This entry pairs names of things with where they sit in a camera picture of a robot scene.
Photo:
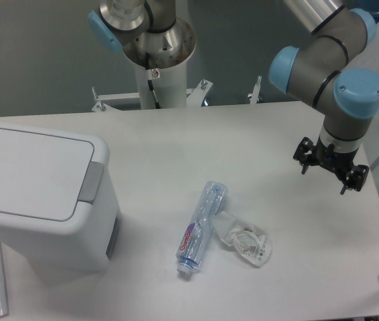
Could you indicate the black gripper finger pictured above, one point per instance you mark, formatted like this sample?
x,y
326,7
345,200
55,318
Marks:
x,y
305,154
353,177

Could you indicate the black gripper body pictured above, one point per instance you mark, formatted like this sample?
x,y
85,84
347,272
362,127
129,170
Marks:
x,y
339,163

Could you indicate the silver blue-capped robot arm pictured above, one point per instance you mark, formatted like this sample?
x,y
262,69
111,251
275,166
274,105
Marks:
x,y
319,76

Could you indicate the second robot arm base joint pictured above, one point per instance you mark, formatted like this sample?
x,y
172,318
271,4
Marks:
x,y
117,23

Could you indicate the white plastic trash can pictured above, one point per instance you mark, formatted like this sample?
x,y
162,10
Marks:
x,y
57,201

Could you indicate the crumpled clear plastic wrapper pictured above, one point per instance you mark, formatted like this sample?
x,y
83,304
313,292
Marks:
x,y
251,242

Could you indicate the crushed clear plastic bottle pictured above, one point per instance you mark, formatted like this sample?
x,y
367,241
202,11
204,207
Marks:
x,y
198,232

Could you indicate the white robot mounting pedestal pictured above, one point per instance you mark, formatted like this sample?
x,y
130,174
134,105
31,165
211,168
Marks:
x,y
160,65

